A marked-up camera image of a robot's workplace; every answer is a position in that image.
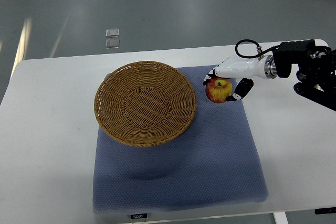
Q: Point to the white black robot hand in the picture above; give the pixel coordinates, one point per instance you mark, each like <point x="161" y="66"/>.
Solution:
<point x="235" y="67"/>

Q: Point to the red yellow apple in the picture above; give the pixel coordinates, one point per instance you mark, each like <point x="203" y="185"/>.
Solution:
<point x="218" y="89"/>

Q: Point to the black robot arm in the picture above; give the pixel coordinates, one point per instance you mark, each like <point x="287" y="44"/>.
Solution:
<point x="316" y="69"/>

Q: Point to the brown wicker basket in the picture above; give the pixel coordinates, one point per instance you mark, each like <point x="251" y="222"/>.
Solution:
<point x="145" y="104"/>

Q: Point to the blue grey cushion mat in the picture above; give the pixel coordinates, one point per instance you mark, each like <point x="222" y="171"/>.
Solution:
<point x="214" y="162"/>

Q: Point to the upper metal floor plate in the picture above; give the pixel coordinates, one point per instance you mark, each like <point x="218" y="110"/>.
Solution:
<point x="112" y="32"/>

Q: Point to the metal floor plate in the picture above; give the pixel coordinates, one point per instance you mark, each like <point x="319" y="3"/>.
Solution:
<point x="112" y="43"/>
<point x="112" y="32"/>

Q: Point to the lower metal floor plate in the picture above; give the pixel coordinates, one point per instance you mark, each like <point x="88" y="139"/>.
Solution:
<point x="112" y="43"/>

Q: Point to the black table label tag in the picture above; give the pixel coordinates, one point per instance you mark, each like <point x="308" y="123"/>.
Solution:
<point x="138" y="216"/>

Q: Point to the black table bracket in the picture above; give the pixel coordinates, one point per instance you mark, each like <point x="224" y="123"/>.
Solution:
<point x="322" y="211"/>

